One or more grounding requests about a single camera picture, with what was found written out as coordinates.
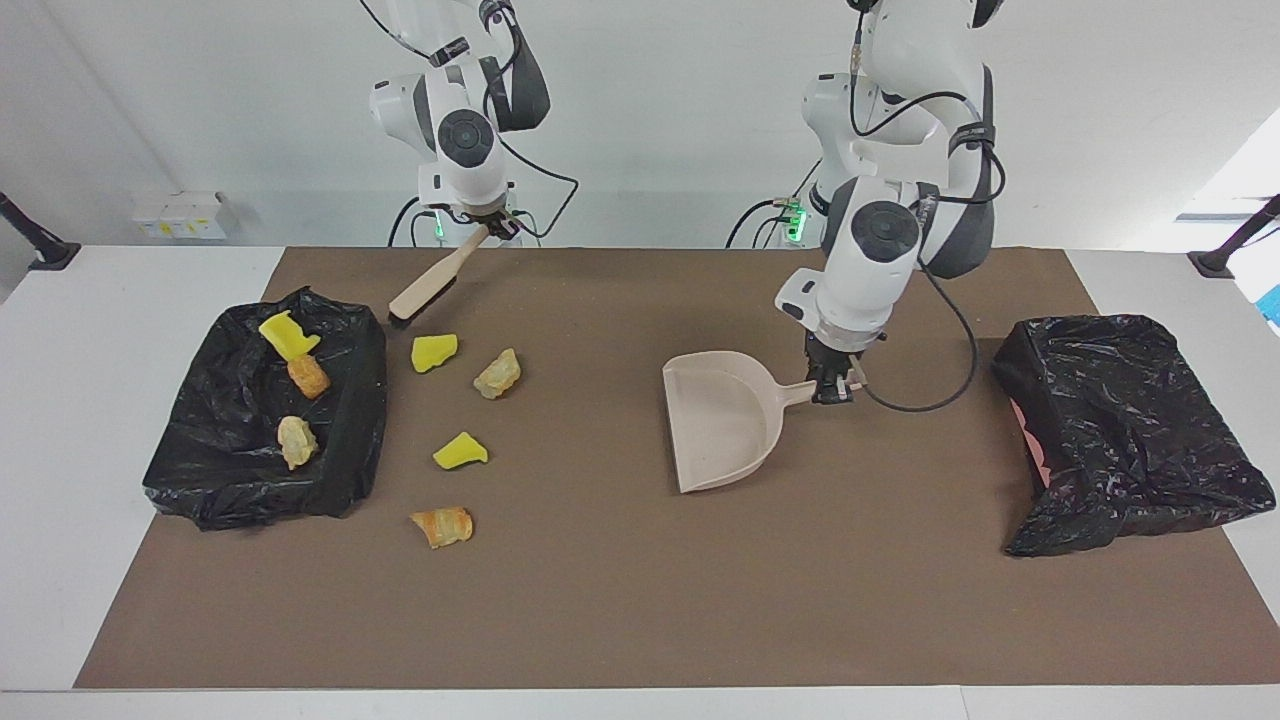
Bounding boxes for beige brush with black bristles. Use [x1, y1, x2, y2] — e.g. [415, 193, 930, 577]
[387, 225, 491, 330]

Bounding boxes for beige plastic dustpan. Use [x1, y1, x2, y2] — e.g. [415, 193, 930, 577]
[662, 350, 819, 495]

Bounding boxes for blocky yellow sponge piece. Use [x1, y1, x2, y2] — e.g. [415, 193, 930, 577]
[411, 334, 460, 374]

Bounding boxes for pale greenish pastry chunk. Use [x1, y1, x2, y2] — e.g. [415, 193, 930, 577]
[473, 347, 522, 401]

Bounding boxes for notched yellow sponge piece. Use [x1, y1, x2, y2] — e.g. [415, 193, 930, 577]
[258, 310, 323, 363]

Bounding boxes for wedge yellow sponge piece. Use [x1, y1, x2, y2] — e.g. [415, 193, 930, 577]
[432, 431, 490, 472]

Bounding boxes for brown oval bread roll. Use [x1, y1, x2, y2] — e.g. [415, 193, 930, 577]
[287, 356, 332, 401]

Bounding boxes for pale crumbly bread chunk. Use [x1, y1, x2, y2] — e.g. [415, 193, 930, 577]
[277, 416, 320, 471]

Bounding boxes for orange striped croissant piece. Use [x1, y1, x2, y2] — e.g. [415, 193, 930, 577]
[410, 506, 475, 550]

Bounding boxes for black bag lined trash bin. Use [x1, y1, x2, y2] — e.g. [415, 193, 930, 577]
[990, 314, 1277, 558]
[141, 286, 389, 531]

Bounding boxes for pink scalloped liner edge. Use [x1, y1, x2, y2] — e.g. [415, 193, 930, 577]
[1010, 398, 1049, 489]

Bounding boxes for brown paper table mat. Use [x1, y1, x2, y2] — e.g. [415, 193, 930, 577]
[73, 247, 1280, 689]

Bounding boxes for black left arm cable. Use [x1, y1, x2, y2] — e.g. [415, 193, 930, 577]
[845, 0, 1007, 414]

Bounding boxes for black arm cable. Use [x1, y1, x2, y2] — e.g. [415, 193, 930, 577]
[358, 0, 581, 241]
[845, 0, 1007, 414]

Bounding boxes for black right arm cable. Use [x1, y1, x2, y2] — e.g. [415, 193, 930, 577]
[358, 0, 581, 241]

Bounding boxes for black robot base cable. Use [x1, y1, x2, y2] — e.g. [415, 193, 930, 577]
[387, 193, 443, 248]
[725, 195, 801, 248]

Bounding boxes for white wall socket box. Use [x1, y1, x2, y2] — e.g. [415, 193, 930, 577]
[130, 191, 239, 242]

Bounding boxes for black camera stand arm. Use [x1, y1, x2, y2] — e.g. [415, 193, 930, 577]
[0, 190, 82, 272]
[1187, 195, 1280, 280]

